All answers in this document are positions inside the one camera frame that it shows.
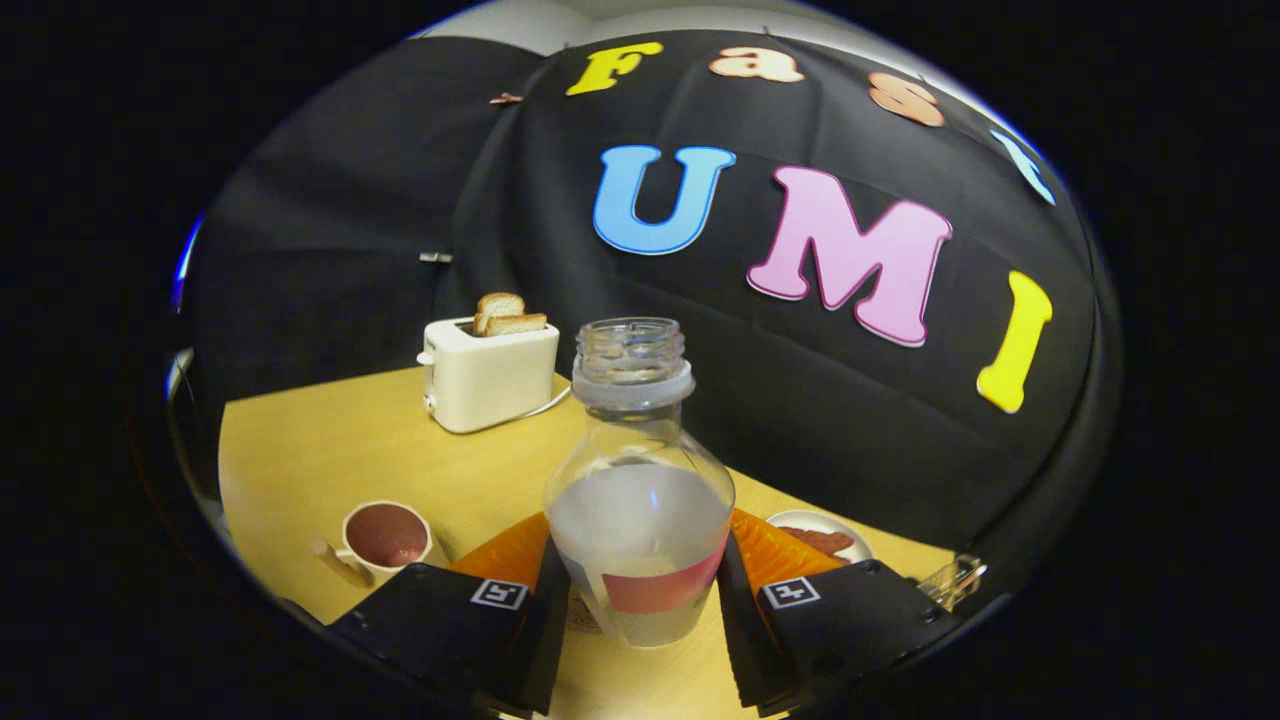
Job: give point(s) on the cream white toaster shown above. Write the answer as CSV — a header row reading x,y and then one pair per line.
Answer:
x,y
490,385

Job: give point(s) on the round cork coaster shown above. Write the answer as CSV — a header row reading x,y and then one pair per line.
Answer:
x,y
580,612

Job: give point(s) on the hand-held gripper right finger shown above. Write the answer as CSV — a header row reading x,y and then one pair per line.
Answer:
x,y
745,630

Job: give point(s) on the clear plastic juice bottle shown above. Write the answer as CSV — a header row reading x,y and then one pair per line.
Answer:
x,y
640,520

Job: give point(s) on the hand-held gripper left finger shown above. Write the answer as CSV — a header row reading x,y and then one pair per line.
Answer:
x,y
540,640

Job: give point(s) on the black backdrop cloth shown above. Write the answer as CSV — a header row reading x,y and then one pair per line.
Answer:
x,y
800,400

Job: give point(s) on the red meat patty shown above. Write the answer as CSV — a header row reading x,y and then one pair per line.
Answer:
x,y
820,542

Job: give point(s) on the wooden table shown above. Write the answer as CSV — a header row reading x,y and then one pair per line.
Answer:
x,y
320,450

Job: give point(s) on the white round plate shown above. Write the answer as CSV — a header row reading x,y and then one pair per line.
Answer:
x,y
815,521

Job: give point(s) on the toast slice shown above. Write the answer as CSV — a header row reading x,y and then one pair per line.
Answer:
x,y
498,303
518,324

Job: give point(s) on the copper clip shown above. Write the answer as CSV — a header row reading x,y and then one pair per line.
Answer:
x,y
505,98

